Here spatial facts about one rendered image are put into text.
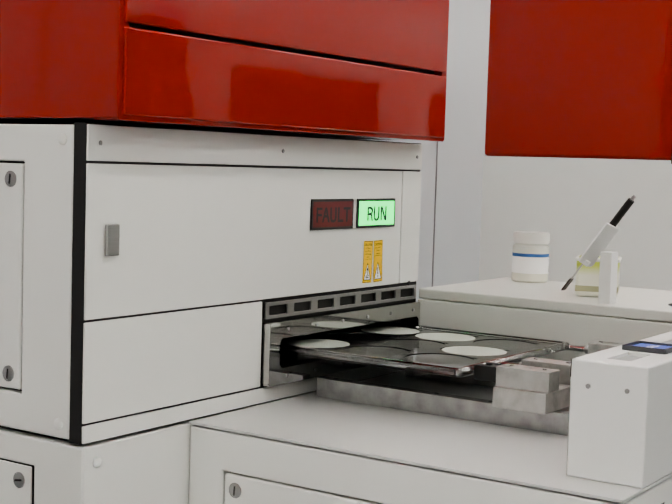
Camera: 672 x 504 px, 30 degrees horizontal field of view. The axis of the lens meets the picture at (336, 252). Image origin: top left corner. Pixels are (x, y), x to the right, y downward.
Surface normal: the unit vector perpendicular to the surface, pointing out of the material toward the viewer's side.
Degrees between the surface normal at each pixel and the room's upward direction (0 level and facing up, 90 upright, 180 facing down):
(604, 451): 90
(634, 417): 90
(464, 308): 90
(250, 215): 90
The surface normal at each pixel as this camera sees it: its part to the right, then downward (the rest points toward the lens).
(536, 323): -0.56, 0.04
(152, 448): 0.83, 0.06
